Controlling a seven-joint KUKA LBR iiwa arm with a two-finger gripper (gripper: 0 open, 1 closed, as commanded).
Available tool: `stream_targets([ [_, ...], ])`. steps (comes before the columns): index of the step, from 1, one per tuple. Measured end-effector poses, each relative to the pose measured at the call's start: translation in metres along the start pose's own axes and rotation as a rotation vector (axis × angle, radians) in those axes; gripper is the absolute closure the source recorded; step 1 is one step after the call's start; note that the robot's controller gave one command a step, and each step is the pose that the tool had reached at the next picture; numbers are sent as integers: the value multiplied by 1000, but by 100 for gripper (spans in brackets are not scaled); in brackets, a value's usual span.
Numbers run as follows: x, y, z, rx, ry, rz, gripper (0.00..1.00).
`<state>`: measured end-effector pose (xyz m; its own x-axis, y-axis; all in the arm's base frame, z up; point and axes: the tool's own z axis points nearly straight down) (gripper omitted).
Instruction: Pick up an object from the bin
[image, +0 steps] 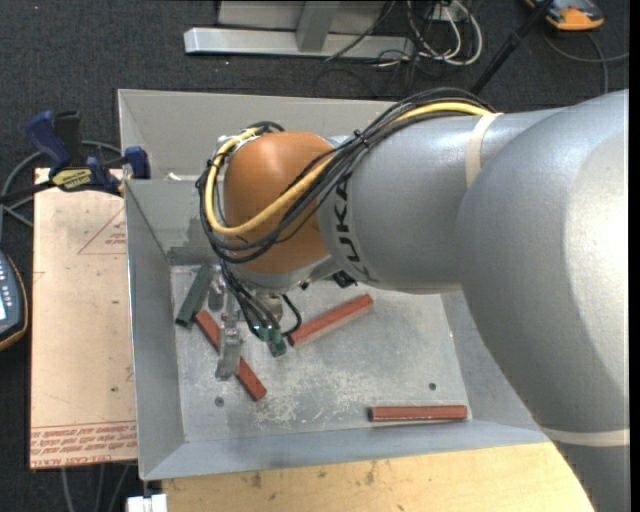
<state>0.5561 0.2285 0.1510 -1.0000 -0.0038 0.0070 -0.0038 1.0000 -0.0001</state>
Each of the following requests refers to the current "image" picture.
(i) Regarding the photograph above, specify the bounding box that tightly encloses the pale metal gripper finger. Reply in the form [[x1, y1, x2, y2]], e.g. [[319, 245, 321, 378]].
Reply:
[[207, 277, 227, 312], [214, 322, 245, 382]]

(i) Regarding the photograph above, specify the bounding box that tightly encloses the dark green flat block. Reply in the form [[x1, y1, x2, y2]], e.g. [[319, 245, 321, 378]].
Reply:
[[174, 263, 215, 330]]

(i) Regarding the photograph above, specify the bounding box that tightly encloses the red-brown flat block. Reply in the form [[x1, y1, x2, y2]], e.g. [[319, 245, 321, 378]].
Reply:
[[286, 293, 375, 349], [368, 404, 469, 423], [193, 309, 268, 402]]

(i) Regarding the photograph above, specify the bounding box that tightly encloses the grey metal bin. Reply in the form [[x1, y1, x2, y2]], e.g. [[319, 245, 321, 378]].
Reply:
[[117, 88, 551, 481]]

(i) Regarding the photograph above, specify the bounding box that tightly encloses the brown cardboard board, red print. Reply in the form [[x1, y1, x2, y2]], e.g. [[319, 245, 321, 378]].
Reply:
[[29, 167, 139, 470]]

